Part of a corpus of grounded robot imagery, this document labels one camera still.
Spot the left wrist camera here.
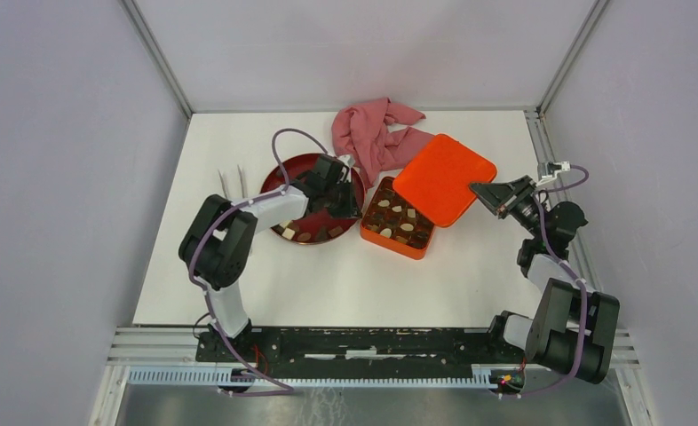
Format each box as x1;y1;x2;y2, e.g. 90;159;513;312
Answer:
337;154;355;169

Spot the orange box lid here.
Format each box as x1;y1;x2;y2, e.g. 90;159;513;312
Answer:
393;134;497;227

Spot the orange chocolate box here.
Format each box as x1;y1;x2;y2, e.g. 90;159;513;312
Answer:
360;177;435;260

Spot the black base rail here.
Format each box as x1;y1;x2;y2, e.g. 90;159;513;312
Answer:
195;327;526;380

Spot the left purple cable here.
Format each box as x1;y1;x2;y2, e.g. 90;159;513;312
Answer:
187;128;329;354

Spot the pink cloth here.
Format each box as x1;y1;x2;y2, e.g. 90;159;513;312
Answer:
331;98;434;189

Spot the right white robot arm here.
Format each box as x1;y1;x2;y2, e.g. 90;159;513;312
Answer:
469;176;620;384

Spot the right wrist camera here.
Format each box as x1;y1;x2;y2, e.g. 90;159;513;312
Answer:
537;162;571;185

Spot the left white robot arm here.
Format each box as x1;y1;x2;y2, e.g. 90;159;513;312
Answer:
178;154;361;362

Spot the round dark red plate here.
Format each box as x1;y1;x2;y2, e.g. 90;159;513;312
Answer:
260;153;366;245

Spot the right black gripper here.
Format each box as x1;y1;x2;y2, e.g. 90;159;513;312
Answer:
468;175;546;239

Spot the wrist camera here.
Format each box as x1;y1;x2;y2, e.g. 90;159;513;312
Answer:
337;154;355;169
537;162;571;185

